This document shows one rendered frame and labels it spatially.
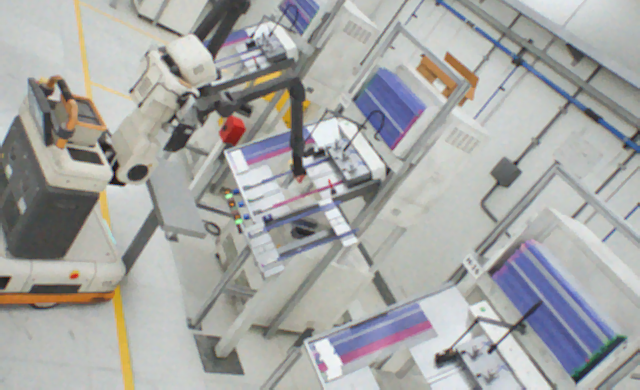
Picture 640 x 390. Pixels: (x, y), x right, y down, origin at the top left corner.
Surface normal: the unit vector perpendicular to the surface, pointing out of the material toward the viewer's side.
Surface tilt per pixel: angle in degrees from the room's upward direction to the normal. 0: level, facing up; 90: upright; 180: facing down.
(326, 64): 90
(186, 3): 90
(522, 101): 90
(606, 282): 90
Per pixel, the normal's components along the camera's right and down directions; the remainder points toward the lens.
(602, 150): -0.75, -0.29
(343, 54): 0.35, 0.58
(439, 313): -0.13, -0.75
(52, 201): 0.52, 0.64
